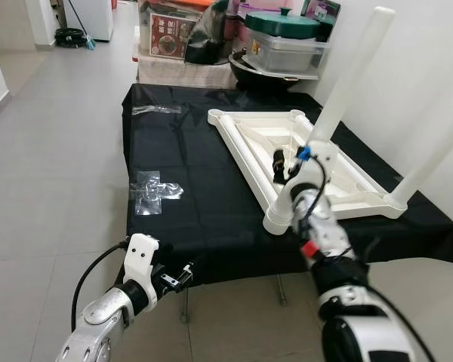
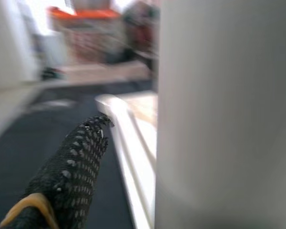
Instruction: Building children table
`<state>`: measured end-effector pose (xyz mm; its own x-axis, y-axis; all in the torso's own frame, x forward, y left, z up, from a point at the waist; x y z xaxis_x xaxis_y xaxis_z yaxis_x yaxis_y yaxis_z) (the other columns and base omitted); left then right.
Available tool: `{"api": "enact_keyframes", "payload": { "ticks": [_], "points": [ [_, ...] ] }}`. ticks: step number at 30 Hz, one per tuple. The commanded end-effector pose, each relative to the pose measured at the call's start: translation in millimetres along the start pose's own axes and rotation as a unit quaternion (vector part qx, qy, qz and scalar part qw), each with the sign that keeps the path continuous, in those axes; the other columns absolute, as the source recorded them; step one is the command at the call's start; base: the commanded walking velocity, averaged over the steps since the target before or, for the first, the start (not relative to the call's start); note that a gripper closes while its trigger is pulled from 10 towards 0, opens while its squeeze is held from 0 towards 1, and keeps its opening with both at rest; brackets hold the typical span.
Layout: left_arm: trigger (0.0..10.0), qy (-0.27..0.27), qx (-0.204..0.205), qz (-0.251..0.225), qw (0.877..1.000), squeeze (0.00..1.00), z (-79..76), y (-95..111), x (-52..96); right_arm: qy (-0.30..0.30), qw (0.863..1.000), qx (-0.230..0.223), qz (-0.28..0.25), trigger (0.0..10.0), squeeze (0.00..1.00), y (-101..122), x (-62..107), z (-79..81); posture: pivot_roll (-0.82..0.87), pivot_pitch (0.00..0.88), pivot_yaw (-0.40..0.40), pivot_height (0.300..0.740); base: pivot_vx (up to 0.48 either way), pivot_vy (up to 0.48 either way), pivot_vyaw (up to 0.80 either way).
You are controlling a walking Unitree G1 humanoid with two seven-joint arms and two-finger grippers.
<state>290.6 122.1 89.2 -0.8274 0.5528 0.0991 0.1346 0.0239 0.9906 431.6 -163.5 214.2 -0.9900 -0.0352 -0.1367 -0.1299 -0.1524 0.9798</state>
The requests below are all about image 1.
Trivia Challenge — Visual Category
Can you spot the clear tape cross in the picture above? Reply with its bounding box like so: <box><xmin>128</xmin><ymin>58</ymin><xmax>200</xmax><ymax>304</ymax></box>
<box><xmin>130</xmin><ymin>171</ymin><xmax>183</xmax><ymax>217</ymax></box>

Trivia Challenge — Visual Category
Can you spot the black wok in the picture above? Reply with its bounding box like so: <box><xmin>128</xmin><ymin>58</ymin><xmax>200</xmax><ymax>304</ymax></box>
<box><xmin>228</xmin><ymin>49</ymin><xmax>318</xmax><ymax>91</ymax></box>

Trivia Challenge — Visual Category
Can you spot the clear plastic storage box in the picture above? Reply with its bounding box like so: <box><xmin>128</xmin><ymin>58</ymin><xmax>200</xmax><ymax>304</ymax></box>
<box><xmin>245</xmin><ymin>30</ymin><xmax>333</xmax><ymax>75</ymax></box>

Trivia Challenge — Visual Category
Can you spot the clear tape strip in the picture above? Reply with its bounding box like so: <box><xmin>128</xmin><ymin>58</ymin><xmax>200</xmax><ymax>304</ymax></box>
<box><xmin>132</xmin><ymin>106</ymin><xmax>182</xmax><ymax>115</ymax></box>

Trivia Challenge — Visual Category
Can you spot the green lidded pot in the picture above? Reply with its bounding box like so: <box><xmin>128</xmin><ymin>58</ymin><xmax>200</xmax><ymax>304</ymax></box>
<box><xmin>245</xmin><ymin>8</ymin><xmax>322</xmax><ymax>38</ymax></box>

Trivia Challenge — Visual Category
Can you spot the dark plastic bag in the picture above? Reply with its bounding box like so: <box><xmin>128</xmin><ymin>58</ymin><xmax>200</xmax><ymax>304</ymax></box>
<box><xmin>185</xmin><ymin>0</ymin><xmax>239</xmax><ymax>65</ymax></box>

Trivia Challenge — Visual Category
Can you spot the purple printed box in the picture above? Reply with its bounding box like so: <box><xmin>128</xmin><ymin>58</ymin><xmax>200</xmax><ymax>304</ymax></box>
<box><xmin>302</xmin><ymin>0</ymin><xmax>342</xmax><ymax>42</ymax></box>

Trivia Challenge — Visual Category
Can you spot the orange lidded red print box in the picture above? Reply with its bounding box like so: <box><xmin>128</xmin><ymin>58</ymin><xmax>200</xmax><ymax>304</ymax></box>
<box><xmin>140</xmin><ymin>0</ymin><xmax>212</xmax><ymax>60</ymax></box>

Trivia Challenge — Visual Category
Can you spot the white appliance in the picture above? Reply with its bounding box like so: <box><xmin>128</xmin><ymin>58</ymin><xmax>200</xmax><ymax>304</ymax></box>
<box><xmin>64</xmin><ymin>0</ymin><xmax>114</xmax><ymax>42</ymax></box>

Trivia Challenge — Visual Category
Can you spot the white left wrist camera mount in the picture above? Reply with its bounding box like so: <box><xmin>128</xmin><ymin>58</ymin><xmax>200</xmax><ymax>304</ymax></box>
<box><xmin>125</xmin><ymin>234</ymin><xmax>161</xmax><ymax>302</ymax></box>

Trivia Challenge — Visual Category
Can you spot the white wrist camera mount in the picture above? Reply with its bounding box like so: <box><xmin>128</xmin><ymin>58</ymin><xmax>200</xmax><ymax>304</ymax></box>
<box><xmin>125</xmin><ymin>234</ymin><xmax>161</xmax><ymax>302</ymax></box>
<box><xmin>287</xmin><ymin>142</ymin><xmax>334</xmax><ymax>189</ymax></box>

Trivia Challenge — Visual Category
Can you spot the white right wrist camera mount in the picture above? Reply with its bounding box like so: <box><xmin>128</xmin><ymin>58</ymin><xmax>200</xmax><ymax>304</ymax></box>
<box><xmin>287</xmin><ymin>142</ymin><xmax>334</xmax><ymax>189</ymax></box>

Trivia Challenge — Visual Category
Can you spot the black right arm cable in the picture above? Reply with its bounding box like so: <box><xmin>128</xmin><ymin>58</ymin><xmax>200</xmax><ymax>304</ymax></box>
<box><xmin>298</xmin><ymin>151</ymin><xmax>327</xmax><ymax>219</ymax></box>

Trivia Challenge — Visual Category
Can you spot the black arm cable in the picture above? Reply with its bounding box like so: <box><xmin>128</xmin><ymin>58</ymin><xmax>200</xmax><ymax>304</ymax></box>
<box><xmin>298</xmin><ymin>151</ymin><xmax>327</xmax><ymax>219</ymax></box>
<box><xmin>72</xmin><ymin>240</ymin><xmax>131</xmax><ymax>333</ymax></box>

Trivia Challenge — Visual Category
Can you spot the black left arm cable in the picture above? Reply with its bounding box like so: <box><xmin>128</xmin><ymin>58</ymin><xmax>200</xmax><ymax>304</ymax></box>
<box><xmin>72</xmin><ymin>240</ymin><xmax>131</xmax><ymax>333</ymax></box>

